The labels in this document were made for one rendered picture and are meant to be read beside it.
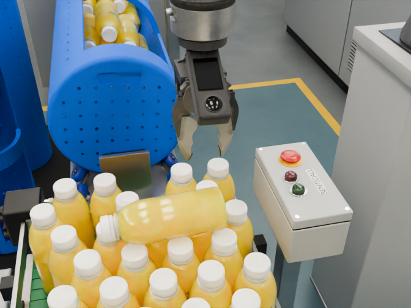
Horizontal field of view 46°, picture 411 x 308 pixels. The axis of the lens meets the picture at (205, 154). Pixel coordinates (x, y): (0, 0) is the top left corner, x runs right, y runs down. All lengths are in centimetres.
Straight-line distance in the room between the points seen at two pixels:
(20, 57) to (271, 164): 158
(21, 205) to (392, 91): 95
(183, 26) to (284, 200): 32
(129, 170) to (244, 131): 198
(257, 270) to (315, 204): 16
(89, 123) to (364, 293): 116
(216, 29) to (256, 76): 291
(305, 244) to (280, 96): 256
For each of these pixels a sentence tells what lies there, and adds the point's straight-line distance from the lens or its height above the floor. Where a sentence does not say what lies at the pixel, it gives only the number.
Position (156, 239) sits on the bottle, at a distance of 71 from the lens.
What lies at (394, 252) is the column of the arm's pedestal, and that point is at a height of 45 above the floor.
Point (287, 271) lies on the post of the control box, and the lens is 98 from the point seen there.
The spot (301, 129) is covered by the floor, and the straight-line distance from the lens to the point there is 300.
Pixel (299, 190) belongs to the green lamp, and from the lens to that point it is 80.
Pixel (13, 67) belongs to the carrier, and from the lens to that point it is 225.
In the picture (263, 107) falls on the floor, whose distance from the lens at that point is 318.
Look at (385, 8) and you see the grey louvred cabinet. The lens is 294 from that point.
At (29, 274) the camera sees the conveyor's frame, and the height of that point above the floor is 90.
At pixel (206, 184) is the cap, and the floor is 108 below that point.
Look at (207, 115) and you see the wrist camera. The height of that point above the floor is 128.
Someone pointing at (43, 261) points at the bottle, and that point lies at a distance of 87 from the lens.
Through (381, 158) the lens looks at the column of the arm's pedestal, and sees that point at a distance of 144.
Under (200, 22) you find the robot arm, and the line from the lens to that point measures 65.
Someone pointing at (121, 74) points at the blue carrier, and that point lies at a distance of 95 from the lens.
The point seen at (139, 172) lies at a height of 100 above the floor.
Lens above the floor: 162
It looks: 36 degrees down
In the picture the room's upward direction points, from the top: straight up
